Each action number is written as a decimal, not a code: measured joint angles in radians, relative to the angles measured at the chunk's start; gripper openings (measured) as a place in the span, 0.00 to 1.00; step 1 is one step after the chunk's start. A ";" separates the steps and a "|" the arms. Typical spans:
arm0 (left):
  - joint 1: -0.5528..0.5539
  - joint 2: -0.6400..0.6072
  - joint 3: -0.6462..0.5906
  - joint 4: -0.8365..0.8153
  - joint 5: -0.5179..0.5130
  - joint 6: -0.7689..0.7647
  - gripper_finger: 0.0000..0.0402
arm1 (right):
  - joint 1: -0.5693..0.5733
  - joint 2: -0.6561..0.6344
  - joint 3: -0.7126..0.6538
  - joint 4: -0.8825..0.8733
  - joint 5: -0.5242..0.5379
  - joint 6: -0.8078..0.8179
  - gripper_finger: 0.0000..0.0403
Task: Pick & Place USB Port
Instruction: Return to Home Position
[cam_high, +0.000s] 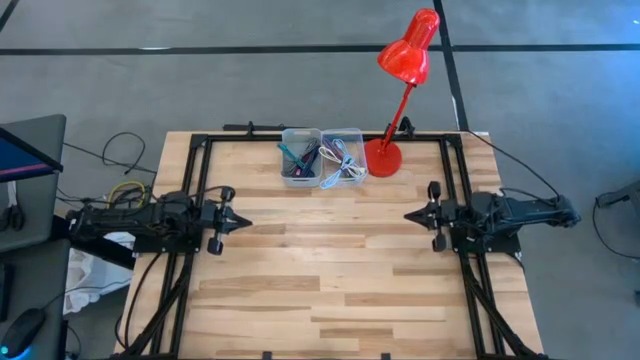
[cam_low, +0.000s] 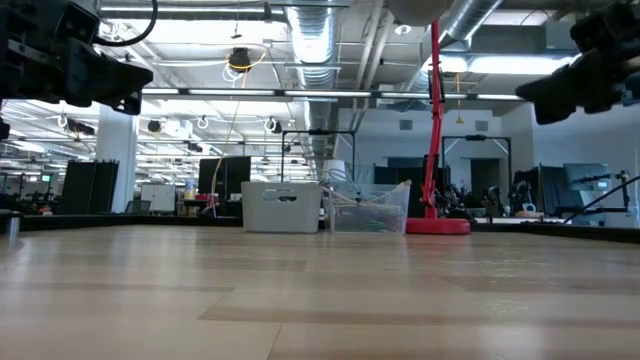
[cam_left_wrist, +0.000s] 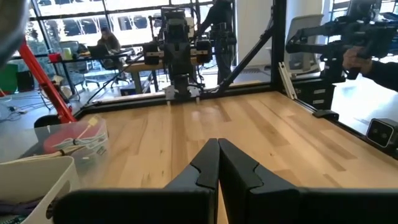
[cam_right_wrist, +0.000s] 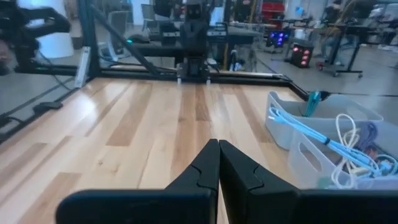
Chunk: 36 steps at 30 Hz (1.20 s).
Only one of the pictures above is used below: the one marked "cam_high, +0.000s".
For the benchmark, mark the blue screen monitor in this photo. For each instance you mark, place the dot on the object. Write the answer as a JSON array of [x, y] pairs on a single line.
[[20, 160]]

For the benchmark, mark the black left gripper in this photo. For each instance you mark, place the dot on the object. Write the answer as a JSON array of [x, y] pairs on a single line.
[[222, 220]]

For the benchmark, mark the clear plastic bin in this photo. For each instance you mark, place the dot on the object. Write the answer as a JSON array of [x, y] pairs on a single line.
[[360, 150]]

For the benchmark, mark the white plastic bag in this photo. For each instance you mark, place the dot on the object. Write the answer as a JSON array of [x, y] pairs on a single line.
[[90, 280]]

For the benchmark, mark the grey desk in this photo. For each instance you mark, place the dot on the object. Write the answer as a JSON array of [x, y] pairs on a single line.
[[35, 210]]

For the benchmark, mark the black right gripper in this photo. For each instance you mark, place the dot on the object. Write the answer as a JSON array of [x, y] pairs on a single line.
[[444, 217]]

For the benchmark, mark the grey opaque plastic bin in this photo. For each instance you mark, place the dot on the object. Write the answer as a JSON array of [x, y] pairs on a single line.
[[300, 182]]

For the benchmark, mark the black aluminium table frame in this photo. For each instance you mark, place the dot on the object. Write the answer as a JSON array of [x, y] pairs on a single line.
[[240, 136]]

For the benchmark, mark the black computer mouse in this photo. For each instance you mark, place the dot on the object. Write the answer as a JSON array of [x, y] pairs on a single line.
[[22, 330]]

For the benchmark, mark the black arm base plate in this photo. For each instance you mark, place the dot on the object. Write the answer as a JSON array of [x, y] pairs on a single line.
[[490, 245], [165, 245]]

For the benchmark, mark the black clamp knob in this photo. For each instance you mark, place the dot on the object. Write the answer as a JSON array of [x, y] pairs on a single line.
[[406, 127], [250, 127]]

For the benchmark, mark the red desk lamp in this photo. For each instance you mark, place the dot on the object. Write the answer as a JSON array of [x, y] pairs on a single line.
[[405, 60]]

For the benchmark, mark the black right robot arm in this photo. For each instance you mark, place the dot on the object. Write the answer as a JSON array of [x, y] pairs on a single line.
[[525, 212]]

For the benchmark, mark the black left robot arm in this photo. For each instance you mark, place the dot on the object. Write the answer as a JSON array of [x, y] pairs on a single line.
[[125, 220]]

